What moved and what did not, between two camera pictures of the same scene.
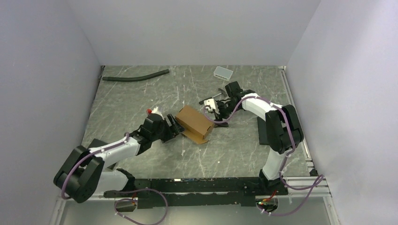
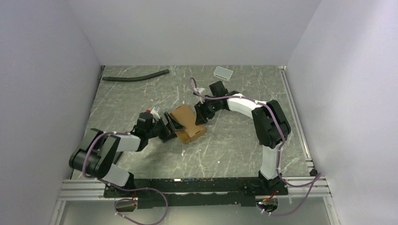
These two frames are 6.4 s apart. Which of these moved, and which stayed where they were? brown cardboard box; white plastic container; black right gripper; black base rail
Moved: brown cardboard box; black right gripper
Stayed: black base rail; white plastic container
